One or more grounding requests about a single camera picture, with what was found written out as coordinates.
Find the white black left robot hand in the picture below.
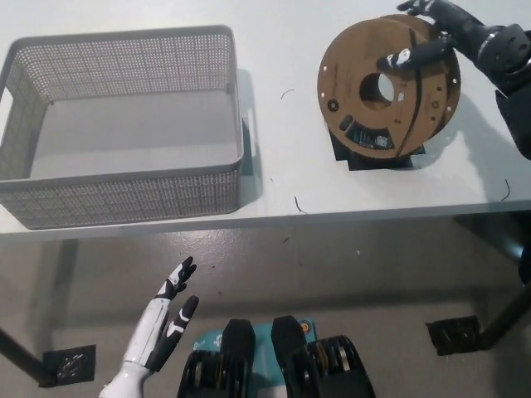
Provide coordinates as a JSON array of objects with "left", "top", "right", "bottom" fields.
[{"left": 124, "top": 255, "right": 199, "bottom": 372}]

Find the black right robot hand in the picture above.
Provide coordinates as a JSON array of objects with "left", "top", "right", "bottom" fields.
[{"left": 376, "top": 0, "right": 489, "bottom": 70}]

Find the brown cardboard filament spool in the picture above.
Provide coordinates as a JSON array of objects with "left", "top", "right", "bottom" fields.
[{"left": 317, "top": 14, "right": 462, "bottom": 158}]

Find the grey perforated plastic basket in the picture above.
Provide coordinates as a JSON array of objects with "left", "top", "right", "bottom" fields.
[{"left": 0, "top": 25, "right": 246, "bottom": 231}]

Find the black teal robot body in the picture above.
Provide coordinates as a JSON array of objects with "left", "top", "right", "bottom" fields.
[{"left": 176, "top": 315, "right": 377, "bottom": 398}]

